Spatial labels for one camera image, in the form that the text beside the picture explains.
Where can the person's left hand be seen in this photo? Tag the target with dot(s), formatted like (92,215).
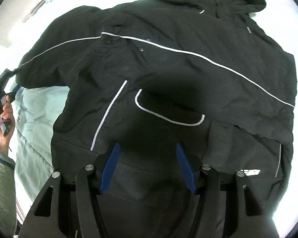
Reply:
(7,114)

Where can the green sleeved left forearm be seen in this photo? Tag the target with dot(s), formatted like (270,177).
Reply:
(7,195)

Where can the black hooded jacket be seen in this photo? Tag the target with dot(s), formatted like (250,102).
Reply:
(154,73)

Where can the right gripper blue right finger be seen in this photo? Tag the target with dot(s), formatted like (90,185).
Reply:
(186,168)

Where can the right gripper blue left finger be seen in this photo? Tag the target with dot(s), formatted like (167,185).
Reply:
(108,166)

